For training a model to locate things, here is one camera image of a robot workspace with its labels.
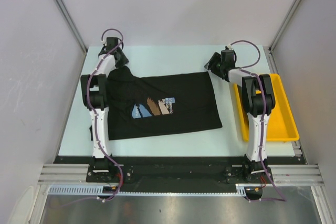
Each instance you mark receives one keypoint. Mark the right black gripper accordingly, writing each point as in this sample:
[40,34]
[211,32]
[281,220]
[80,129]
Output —
[216,58]

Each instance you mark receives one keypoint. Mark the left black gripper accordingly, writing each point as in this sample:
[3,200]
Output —
[124,61]

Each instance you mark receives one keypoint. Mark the black printed t-shirt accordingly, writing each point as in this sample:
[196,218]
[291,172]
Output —
[162,105]

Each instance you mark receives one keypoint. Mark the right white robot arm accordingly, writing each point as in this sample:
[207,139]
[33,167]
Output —
[258,101]

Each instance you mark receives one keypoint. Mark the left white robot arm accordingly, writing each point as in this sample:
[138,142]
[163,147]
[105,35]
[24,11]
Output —
[95,98]

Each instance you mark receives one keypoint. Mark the yellow plastic tray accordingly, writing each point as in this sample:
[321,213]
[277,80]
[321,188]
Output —
[281,125]

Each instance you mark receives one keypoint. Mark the left aluminium frame post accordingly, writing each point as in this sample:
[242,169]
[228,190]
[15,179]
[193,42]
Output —
[71,24]

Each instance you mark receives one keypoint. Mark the aluminium frame post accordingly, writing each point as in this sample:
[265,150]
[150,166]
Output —
[71,24]
[284,24]

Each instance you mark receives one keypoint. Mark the right aluminium frame post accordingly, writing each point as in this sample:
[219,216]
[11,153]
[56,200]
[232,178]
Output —
[284,24]

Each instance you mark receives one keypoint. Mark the grey cable duct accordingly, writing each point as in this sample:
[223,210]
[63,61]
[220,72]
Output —
[234,190]

